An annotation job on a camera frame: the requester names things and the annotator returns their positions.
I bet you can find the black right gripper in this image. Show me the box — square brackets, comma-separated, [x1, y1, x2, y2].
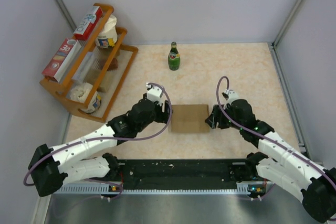
[205, 103, 244, 130]

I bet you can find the brown cardboard box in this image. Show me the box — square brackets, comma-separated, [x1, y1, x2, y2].
[171, 104, 210, 134]

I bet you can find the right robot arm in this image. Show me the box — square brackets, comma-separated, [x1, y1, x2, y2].
[205, 99, 335, 223]

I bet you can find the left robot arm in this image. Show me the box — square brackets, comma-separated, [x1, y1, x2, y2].
[24, 93, 172, 197]

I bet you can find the red white box lower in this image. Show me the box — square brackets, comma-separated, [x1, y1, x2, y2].
[41, 38, 81, 82]

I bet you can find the red white box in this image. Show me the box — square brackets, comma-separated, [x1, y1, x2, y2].
[41, 38, 81, 82]
[73, 5, 103, 41]

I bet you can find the red white box upper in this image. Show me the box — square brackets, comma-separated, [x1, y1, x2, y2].
[73, 5, 103, 41]

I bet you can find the green glass bottle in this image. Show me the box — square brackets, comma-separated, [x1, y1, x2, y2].
[167, 42, 181, 71]

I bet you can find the orange wooden rack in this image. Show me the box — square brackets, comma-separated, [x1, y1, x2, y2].
[40, 3, 138, 123]

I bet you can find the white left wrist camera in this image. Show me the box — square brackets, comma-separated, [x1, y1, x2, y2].
[146, 82, 163, 104]

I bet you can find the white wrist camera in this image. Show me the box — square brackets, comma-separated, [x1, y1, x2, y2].
[222, 89, 239, 105]
[146, 82, 163, 104]

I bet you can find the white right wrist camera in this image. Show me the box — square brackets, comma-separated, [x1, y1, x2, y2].
[222, 89, 239, 105]

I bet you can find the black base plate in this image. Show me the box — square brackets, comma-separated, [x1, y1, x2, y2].
[89, 158, 263, 190]

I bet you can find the grey cable duct rail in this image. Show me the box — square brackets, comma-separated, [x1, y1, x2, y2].
[41, 163, 329, 195]

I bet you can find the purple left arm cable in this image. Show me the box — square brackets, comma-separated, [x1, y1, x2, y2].
[24, 82, 173, 201]

